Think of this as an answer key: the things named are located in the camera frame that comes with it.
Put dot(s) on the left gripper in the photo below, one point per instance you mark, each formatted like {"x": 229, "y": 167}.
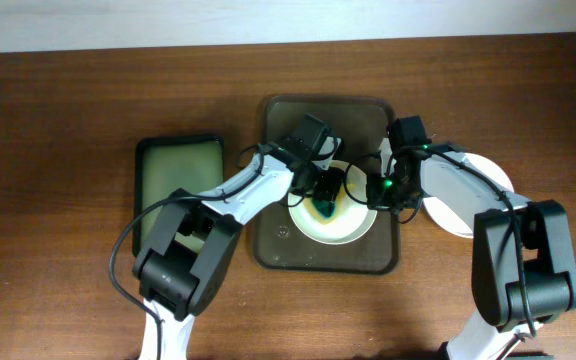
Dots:
{"x": 337, "y": 176}

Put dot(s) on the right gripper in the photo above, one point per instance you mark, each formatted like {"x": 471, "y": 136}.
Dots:
{"x": 376, "y": 200}

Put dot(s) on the green yellow sponge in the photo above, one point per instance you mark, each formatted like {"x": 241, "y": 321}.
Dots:
{"x": 324, "y": 210}

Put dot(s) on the white plate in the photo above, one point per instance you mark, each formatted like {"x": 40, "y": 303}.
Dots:
{"x": 483, "y": 172}
{"x": 353, "y": 218}

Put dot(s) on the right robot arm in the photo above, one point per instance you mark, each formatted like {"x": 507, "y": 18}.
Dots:
{"x": 523, "y": 263}

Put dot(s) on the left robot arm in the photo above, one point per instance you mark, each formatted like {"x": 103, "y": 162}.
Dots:
{"x": 184, "y": 259}

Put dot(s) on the large brown serving tray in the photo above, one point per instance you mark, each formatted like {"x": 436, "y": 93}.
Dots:
{"x": 361, "y": 124}

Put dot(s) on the black water tray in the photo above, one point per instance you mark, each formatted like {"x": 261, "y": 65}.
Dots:
{"x": 164, "y": 164}

